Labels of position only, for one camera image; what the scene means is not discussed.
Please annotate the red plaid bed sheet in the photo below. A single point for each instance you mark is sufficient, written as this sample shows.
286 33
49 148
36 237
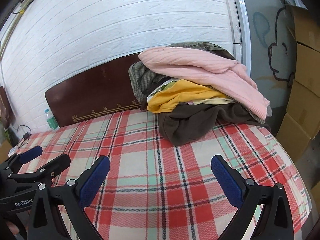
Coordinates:
150 160

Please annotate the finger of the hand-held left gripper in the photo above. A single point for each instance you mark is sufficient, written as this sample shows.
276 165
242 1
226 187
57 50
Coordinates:
57 162
30 153

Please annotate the clear plastic water bottle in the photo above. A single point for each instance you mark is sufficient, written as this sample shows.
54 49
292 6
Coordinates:
52 122

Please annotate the pile of mixed clothes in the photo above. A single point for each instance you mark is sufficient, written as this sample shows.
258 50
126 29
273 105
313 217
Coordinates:
142 80

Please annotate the white door frame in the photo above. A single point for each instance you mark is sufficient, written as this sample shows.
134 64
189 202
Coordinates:
241 17

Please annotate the pale yellow garment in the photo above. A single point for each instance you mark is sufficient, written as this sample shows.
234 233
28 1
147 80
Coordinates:
217 101

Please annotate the dark brown wall panel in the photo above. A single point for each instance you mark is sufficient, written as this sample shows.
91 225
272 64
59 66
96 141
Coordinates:
5 107

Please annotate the dark brown garment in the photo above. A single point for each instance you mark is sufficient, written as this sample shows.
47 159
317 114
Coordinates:
195 122

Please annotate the brown cardboard box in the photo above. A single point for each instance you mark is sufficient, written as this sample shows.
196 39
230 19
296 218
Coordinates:
307 22
308 62
305 102
295 130

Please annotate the white green printed garment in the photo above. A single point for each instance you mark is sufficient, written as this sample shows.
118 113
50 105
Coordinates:
162 88

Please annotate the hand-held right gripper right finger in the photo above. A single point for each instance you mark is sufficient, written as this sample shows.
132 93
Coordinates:
226 182

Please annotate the dark brown wooden headboard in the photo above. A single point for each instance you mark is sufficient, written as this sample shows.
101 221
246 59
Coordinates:
95 92

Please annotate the person's left hand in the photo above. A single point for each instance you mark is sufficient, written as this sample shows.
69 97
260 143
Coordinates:
12 230

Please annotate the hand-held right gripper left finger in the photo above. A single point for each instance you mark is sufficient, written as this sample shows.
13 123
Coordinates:
93 182

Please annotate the pink ribbed sweater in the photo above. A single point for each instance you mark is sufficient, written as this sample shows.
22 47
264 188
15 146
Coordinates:
200 65

